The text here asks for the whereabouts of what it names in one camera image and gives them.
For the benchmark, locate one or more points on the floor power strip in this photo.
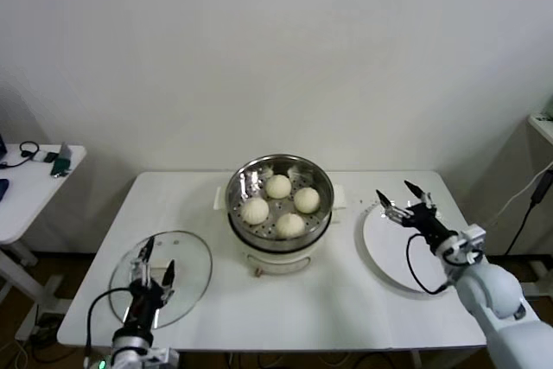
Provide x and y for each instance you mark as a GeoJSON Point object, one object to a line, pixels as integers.
{"type": "Point", "coordinates": [48, 320]}

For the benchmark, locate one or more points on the large white plate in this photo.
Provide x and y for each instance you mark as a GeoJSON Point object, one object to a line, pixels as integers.
{"type": "Point", "coordinates": [389, 252]}

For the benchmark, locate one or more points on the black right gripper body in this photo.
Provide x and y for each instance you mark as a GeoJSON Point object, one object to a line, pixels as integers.
{"type": "Point", "coordinates": [425, 224]}

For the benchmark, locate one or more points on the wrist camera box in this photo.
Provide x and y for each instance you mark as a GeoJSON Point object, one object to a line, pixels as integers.
{"type": "Point", "coordinates": [468, 241]}
{"type": "Point", "coordinates": [162, 356]}

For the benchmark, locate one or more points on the small white box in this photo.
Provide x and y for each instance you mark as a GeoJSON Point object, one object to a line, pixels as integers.
{"type": "Point", "coordinates": [41, 156]}

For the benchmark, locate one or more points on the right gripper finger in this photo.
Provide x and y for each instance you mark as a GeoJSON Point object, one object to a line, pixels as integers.
{"type": "Point", "coordinates": [421, 196]}
{"type": "Point", "coordinates": [393, 211]}

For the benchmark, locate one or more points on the round glass pot lid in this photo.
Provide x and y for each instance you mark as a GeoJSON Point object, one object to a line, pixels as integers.
{"type": "Point", "coordinates": [194, 256]}

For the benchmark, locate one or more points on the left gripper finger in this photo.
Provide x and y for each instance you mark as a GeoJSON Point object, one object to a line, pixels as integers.
{"type": "Point", "coordinates": [140, 271]}
{"type": "Point", "coordinates": [168, 278]}

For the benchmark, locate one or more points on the green flat object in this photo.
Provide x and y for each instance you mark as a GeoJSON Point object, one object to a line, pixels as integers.
{"type": "Point", "coordinates": [60, 167]}

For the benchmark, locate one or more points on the perforated steel steamer basket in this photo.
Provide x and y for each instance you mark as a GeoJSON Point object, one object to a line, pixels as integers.
{"type": "Point", "coordinates": [322, 187]}

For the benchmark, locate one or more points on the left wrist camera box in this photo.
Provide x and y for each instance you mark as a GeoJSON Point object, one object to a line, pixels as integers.
{"type": "Point", "coordinates": [162, 356]}

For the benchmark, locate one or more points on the small black device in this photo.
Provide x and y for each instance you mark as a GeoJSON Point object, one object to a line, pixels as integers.
{"type": "Point", "coordinates": [51, 156]}

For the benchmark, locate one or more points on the grey upright card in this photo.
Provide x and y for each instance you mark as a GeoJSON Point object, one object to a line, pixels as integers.
{"type": "Point", "coordinates": [65, 150]}

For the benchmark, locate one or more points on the dark laptop screen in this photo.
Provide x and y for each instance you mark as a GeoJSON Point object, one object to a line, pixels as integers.
{"type": "Point", "coordinates": [2, 148]}

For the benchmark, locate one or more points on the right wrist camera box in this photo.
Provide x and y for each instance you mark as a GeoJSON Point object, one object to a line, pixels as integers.
{"type": "Point", "coordinates": [468, 241]}

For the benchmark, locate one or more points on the white steamed baozi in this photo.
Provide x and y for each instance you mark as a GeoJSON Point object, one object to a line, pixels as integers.
{"type": "Point", "coordinates": [307, 200]}
{"type": "Point", "coordinates": [277, 186]}
{"type": "Point", "coordinates": [289, 225]}
{"type": "Point", "coordinates": [255, 210]}

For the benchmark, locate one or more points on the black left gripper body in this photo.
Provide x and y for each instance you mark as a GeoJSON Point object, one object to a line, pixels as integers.
{"type": "Point", "coordinates": [144, 306]}

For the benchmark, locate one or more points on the pale green object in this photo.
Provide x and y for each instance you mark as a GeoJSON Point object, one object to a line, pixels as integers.
{"type": "Point", "coordinates": [549, 107]}

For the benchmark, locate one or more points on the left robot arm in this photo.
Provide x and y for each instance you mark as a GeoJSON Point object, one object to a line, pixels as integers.
{"type": "Point", "coordinates": [134, 343]}

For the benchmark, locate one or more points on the dark blue pouch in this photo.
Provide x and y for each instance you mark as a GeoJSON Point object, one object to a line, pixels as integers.
{"type": "Point", "coordinates": [3, 189]}

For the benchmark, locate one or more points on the white shelf table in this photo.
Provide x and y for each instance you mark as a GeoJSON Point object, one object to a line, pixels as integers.
{"type": "Point", "coordinates": [542, 127]}

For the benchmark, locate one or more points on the white side table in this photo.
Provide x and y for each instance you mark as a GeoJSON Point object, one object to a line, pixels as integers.
{"type": "Point", "coordinates": [26, 209]}

